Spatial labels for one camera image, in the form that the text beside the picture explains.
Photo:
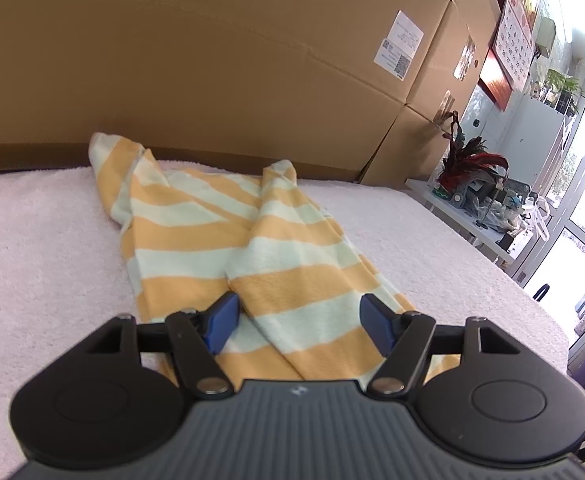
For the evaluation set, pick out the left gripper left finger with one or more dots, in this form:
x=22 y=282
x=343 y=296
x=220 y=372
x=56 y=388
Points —
x=196 y=339

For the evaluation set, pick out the orange white striped sweater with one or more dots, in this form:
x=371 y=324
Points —
x=190 y=236

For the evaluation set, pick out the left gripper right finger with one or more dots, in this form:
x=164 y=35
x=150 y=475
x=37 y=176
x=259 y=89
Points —
x=404 y=341

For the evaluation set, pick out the large centre cardboard box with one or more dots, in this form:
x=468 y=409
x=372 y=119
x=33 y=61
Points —
x=231 y=83

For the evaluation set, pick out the red wall calendar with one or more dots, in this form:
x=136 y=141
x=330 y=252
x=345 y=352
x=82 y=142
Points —
x=507 y=64

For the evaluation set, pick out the right cardboard box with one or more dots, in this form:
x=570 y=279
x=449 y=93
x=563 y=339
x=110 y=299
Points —
x=415 y=143

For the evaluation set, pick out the pink terry towel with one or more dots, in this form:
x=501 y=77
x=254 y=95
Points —
x=62 y=273

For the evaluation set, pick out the red leafed potted plant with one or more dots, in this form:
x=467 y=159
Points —
x=466 y=158

